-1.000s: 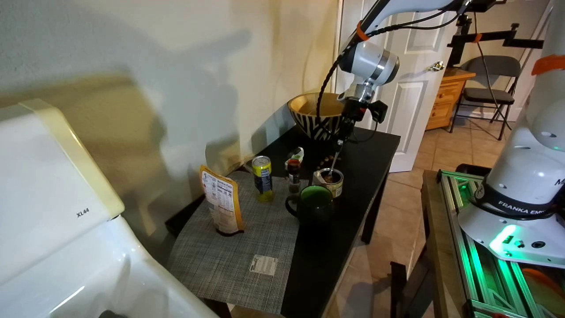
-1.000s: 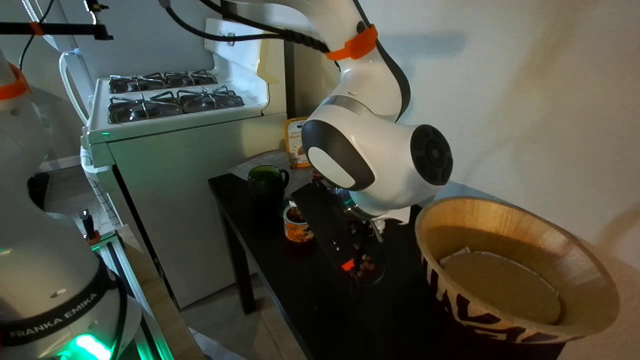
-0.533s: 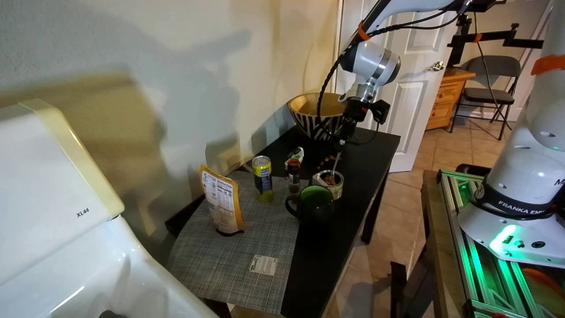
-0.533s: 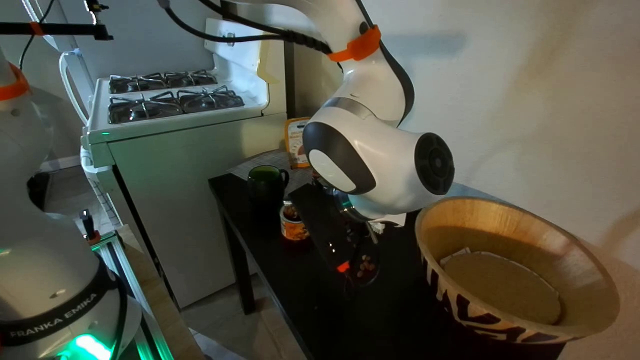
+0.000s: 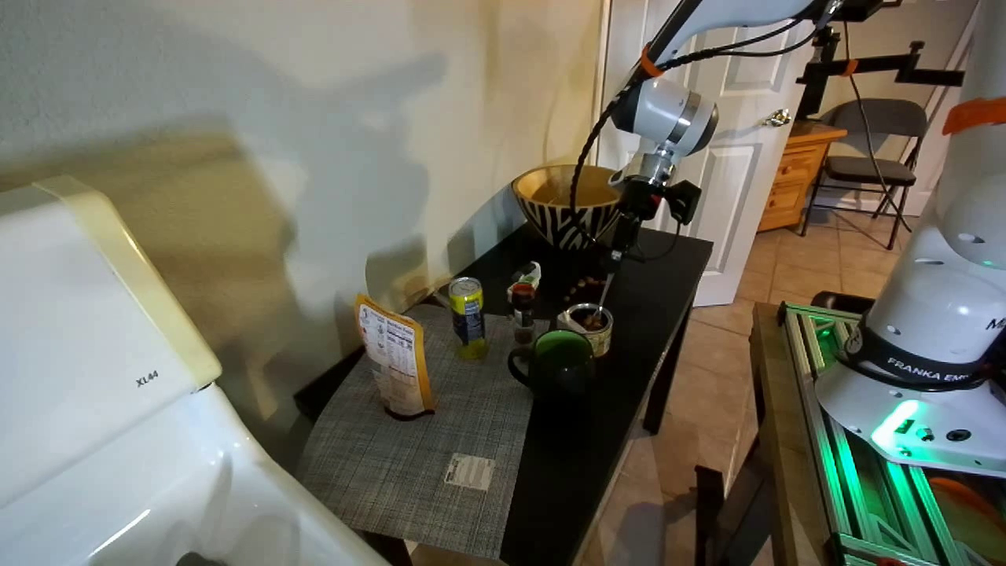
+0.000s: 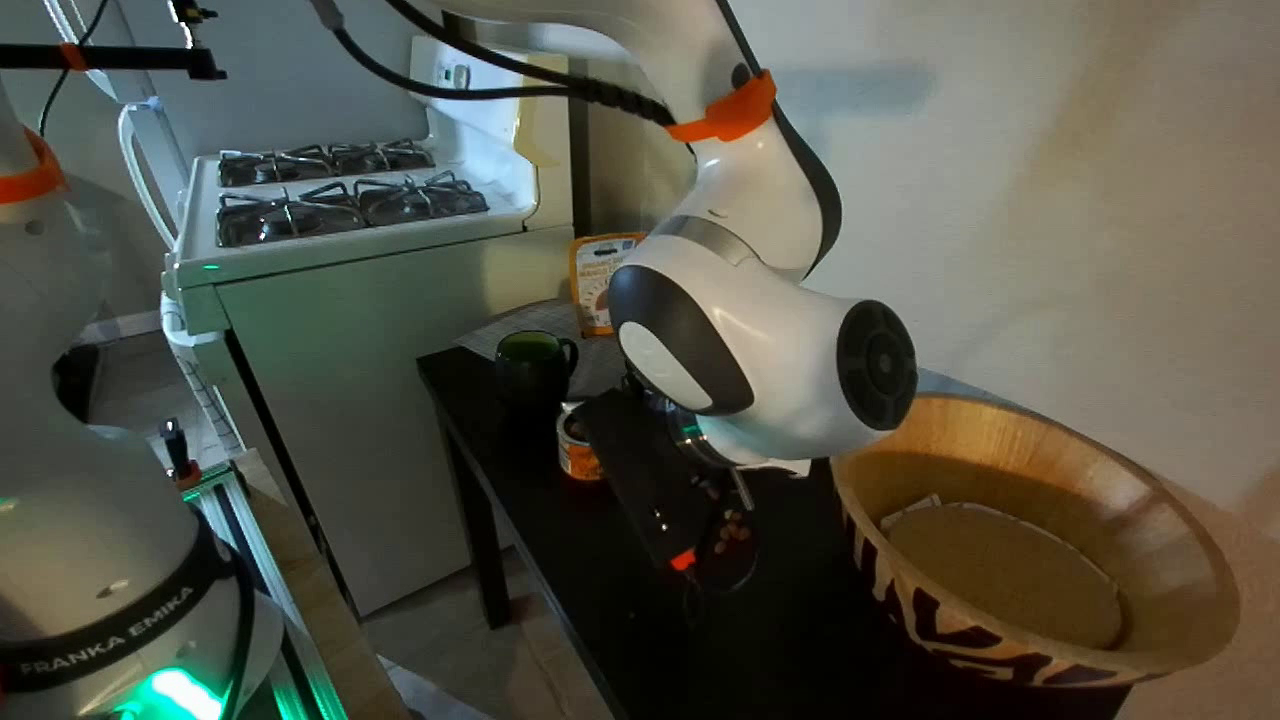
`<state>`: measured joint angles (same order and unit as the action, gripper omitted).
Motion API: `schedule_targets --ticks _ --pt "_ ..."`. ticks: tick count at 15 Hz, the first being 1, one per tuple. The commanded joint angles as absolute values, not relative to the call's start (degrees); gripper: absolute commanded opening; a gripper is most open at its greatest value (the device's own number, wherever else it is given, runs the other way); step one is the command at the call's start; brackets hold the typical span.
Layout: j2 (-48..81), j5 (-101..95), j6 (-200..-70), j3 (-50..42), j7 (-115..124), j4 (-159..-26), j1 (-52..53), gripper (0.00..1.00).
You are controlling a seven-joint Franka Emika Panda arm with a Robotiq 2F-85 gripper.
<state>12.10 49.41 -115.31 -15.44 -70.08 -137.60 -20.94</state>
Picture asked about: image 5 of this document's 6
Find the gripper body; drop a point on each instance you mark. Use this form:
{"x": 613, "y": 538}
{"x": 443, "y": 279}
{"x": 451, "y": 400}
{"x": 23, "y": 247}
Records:
{"x": 644, "y": 200}

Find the metal spoon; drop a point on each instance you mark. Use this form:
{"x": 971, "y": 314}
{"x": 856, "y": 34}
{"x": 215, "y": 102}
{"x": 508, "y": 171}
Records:
{"x": 607, "y": 295}

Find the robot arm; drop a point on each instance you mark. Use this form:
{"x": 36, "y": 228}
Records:
{"x": 935, "y": 299}

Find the zebra pattern bowl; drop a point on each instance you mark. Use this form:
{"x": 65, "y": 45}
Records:
{"x": 566, "y": 216}

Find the white panel door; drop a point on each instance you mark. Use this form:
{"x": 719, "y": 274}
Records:
{"x": 739, "y": 196}

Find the heap of brown nuts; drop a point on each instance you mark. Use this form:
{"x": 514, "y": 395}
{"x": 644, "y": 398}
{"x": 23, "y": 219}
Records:
{"x": 584, "y": 288}

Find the small white bottle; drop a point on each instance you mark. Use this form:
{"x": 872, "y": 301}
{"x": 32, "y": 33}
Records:
{"x": 530, "y": 274}

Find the small cup of food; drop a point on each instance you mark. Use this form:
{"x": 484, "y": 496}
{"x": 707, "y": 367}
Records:
{"x": 599, "y": 336}

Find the wooden dresser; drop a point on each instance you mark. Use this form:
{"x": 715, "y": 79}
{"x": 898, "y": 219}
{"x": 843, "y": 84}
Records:
{"x": 795, "y": 169}

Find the red cap spice bottle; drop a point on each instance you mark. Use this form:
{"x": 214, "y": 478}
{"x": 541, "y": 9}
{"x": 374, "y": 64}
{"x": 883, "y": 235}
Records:
{"x": 523, "y": 310}

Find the green and black mug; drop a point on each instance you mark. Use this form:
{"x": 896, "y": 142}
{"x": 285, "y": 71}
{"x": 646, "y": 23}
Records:
{"x": 559, "y": 363}

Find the yellow and blue can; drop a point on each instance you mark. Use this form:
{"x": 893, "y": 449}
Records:
{"x": 468, "y": 314}

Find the black cylinder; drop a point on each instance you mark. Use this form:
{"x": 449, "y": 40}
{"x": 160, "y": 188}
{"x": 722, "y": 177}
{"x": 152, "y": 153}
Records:
{"x": 841, "y": 302}

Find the grey folding chair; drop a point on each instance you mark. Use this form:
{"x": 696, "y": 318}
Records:
{"x": 868, "y": 169}

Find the orange snack pouch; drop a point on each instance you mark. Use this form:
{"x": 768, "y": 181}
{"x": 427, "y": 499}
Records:
{"x": 397, "y": 358}

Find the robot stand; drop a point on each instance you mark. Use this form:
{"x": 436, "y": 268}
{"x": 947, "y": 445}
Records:
{"x": 817, "y": 440}

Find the grey woven placemat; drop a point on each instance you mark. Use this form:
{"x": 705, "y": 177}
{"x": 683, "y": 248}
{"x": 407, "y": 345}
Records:
{"x": 409, "y": 464}

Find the orange object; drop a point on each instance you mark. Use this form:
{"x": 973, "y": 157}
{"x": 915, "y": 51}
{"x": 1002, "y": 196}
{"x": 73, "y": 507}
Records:
{"x": 971, "y": 515}

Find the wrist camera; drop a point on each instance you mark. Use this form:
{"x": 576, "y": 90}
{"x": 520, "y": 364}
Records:
{"x": 685, "y": 201}

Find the camera on mount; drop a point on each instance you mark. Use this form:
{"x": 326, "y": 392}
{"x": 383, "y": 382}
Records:
{"x": 872, "y": 67}

